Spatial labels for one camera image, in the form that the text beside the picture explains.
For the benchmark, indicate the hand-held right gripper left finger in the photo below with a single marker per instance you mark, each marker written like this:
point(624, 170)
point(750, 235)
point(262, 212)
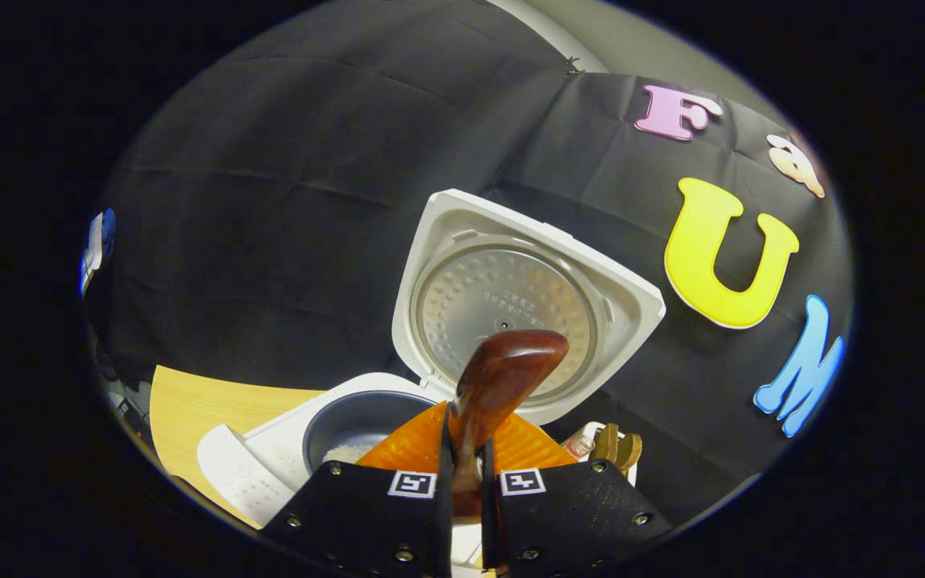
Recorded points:
point(366, 522)

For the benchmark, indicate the blue and white object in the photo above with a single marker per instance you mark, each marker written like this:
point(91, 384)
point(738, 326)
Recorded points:
point(97, 245)

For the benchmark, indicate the black cloth clip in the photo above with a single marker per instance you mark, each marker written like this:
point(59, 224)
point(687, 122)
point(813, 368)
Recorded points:
point(572, 65)

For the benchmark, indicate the brown wooden spoon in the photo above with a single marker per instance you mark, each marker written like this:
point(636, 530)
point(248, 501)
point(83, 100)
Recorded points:
point(503, 377)

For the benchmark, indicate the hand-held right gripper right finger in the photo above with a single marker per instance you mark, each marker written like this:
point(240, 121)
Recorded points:
point(575, 522)

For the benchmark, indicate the white toaster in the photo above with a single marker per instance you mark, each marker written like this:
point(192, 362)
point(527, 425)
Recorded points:
point(633, 478)

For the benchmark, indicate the white rice cooker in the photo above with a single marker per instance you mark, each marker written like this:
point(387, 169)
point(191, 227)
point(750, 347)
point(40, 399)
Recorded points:
point(511, 313)

